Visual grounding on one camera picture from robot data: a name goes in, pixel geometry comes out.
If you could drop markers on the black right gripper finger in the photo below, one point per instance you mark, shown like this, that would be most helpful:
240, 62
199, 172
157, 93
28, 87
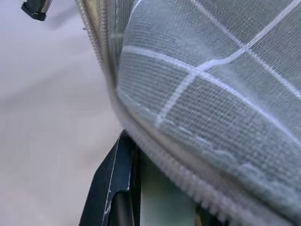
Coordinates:
113, 188

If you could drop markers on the grey plaid zipper pouch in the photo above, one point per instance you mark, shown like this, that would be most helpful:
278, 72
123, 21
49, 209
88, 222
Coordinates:
211, 99

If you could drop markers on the black marker with silver band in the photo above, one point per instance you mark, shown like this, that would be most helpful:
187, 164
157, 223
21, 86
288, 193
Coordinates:
35, 8

